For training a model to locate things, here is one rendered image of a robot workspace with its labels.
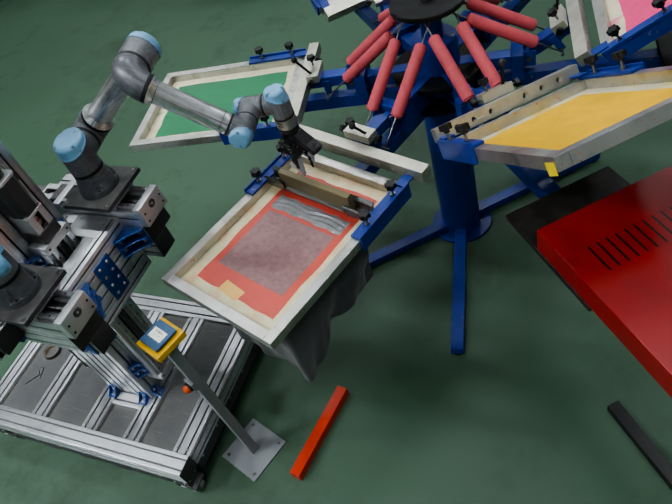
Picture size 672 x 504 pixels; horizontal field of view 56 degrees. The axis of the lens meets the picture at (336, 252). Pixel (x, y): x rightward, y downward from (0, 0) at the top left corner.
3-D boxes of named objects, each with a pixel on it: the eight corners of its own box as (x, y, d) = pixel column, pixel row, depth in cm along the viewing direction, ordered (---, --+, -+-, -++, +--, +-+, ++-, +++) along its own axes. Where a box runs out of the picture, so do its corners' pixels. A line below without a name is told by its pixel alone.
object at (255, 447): (254, 482, 278) (155, 374, 208) (222, 456, 290) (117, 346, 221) (286, 442, 287) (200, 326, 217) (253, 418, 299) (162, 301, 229)
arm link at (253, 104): (226, 113, 207) (257, 108, 204) (234, 92, 214) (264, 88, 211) (235, 131, 213) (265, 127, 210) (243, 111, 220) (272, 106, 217)
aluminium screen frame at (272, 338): (273, 350, 203) (270, 344, 200) (165, 284, 236) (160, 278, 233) (409, 192, 234) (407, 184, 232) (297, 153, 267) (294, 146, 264)
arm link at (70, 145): (65, 179, 225) (43, 150, 215) (80, 154, 234) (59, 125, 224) (94, 176, 222) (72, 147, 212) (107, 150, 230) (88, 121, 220)
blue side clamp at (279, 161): (257, 204, 254) (251, 192, 249) (249, 201, 257) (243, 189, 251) (303, 158, 266) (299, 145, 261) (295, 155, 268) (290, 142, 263)
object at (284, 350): (312, 385, 242) (276, 323, 210) (234, 336, 267) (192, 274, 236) (317, 379, 243) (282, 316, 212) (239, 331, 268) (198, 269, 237)
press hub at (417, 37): (475, 259, 327) (441, 25, 229) (411, 234, 349) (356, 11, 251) (512, 208, 343) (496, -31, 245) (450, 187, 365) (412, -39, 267)
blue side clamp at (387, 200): (364, 251, 223) (360, 238, 217) (354, 246, 225) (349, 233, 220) (412, 196, 234) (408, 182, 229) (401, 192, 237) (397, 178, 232)
